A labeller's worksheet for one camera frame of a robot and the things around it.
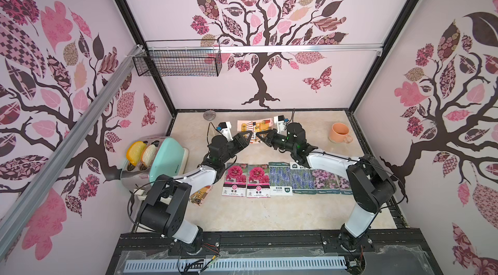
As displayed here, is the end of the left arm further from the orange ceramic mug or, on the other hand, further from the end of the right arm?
the orange ceramic mug

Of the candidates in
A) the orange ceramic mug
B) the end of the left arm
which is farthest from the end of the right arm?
the orange ceramic mug

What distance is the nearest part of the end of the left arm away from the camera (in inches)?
26.5
